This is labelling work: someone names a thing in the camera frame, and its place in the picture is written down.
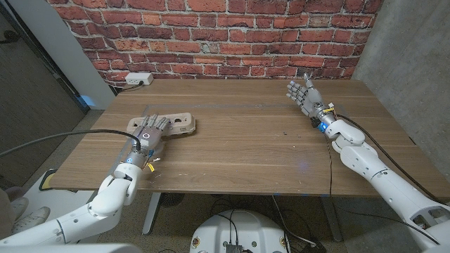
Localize black round floor fan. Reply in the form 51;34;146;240
160;192;186;208

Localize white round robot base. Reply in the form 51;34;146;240
189;209;290;253

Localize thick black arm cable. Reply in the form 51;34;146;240
0;129;142;157
336;114;448;205

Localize brown cardboard egg carton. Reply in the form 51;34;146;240
126;112;197;138

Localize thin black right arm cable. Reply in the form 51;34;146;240
325;135;440;246

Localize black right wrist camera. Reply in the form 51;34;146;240
309;117;328;134

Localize white floor cable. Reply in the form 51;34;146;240
272;195;317;247

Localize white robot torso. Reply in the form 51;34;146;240
0;244;143;253

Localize black power strip cable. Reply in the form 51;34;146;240
115;80;145;93

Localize grey metal table leg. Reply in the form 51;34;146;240
141;192;162;235
320;196;343;242

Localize white sneaker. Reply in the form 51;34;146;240
12;206;51;235
10;196;30;221

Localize beige trouser leg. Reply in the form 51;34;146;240
0;187;18;240

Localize white power strip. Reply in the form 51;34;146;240
124;72;154;86

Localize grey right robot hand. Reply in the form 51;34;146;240
285;72;335;129

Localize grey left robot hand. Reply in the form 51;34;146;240
124;112;172;169

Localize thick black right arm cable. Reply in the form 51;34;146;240
336;114;448;205

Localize white floor platform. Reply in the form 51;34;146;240
20;168;108;243

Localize dark grey door panel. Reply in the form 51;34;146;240
0;3;91;187

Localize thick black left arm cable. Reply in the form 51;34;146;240
0;129;142;157

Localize red brick printed backdrop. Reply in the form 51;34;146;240
47;0;384;87

